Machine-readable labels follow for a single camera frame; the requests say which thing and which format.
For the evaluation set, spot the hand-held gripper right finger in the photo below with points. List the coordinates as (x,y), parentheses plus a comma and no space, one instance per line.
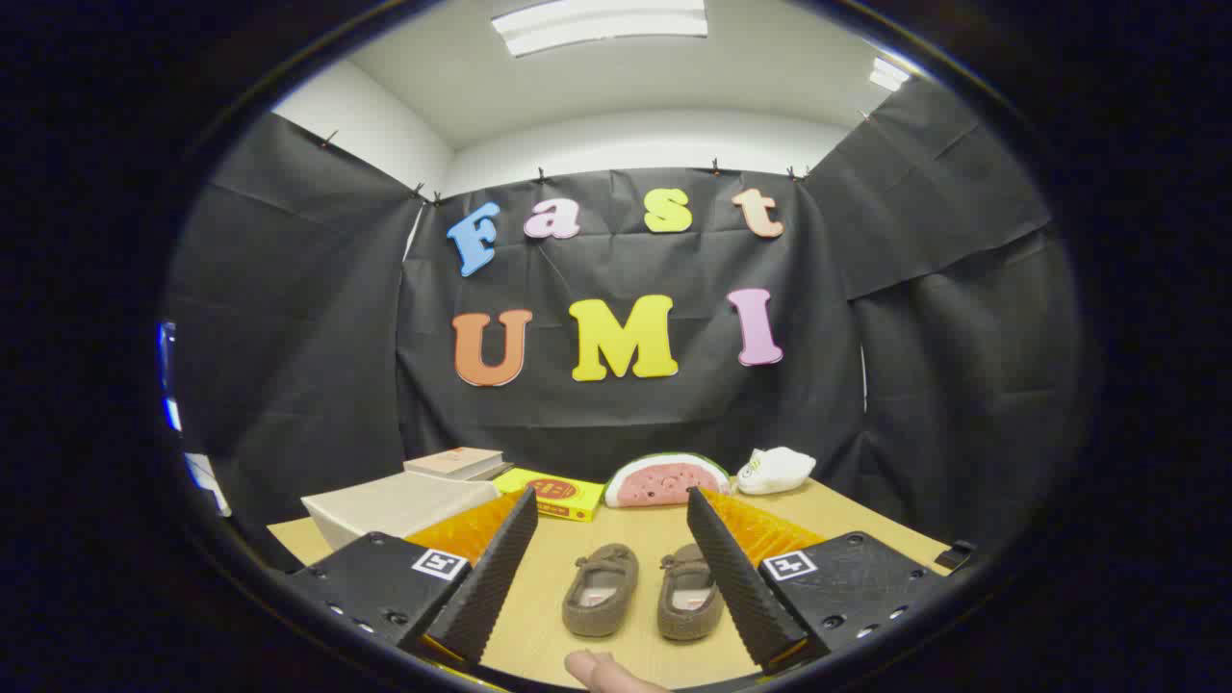
(741,587)

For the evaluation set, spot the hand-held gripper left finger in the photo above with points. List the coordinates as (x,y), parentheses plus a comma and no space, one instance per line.
(486,587)

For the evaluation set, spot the brown fuzzy slipper shoe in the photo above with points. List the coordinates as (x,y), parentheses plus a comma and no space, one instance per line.
(685,602)
(600,597)

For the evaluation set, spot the cream storage box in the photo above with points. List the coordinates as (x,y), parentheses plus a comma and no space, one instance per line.
(395,505)

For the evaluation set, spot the yellow book with red circle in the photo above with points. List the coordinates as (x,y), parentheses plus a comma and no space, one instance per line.
(553,493)

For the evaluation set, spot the white plush toy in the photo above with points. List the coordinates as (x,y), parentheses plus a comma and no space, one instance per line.
(775,472)

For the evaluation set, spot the beige book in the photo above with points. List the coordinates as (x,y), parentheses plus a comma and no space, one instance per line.
(452,462)

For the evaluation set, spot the watermelon slice plush toy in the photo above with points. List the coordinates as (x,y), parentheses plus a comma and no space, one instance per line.
(664,481)

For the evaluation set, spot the black table clamp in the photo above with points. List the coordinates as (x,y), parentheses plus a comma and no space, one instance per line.
(955,555)

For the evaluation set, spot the small ceiling light panel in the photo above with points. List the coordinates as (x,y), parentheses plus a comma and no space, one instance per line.
(887,75)

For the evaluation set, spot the long ceiling light panel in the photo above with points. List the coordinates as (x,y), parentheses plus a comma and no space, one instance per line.
(597,24)

